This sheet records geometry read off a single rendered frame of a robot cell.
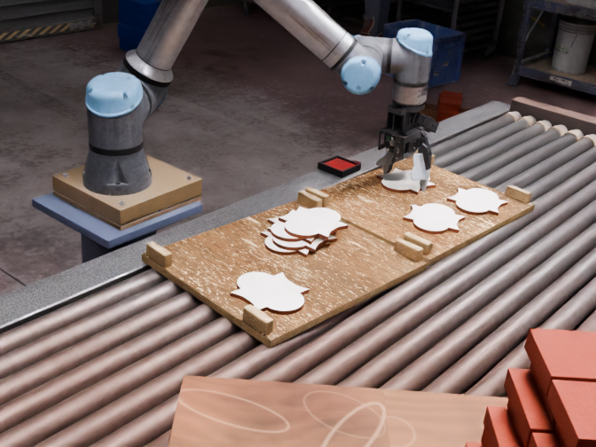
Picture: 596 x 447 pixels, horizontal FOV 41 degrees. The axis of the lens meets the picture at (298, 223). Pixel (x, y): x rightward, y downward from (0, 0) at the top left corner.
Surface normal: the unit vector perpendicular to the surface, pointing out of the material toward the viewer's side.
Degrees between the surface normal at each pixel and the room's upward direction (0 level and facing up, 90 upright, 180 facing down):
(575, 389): 0
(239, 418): 0
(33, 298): 0
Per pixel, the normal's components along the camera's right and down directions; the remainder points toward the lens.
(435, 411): 0.07, -0.89
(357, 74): -0.14, 0.45
